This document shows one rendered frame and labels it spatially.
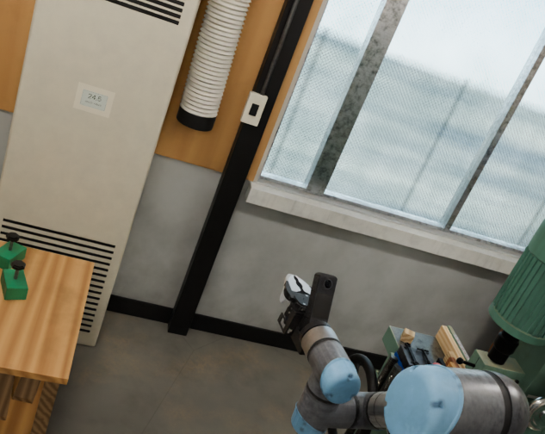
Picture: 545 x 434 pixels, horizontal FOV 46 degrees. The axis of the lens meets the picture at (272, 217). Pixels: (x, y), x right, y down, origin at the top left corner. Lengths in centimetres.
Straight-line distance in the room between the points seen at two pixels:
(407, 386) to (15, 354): 141
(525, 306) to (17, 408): 168
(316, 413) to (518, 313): 72
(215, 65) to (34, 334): 116
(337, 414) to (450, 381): 41
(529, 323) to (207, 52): 147
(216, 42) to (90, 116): 54
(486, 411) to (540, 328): 86
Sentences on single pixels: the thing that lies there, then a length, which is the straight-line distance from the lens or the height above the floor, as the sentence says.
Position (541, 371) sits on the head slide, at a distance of 197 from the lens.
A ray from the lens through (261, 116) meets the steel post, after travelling 270.
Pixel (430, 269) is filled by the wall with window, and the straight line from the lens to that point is 334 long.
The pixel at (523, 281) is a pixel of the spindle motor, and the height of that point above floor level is 134.
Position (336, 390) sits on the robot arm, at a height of 122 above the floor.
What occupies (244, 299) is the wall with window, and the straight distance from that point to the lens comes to 323.
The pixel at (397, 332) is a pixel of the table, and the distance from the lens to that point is 218.
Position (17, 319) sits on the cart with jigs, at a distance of 226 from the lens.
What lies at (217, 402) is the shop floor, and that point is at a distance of 297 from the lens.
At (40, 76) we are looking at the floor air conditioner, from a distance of 247.
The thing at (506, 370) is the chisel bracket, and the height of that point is 107.
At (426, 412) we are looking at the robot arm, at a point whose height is 143.
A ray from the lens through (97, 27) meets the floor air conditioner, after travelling 239.
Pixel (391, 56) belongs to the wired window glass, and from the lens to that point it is 290.
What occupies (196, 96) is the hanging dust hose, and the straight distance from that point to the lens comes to 255.
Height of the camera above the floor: 195
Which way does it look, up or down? 25 degrees down
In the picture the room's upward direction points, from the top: 22 degrees clockwise
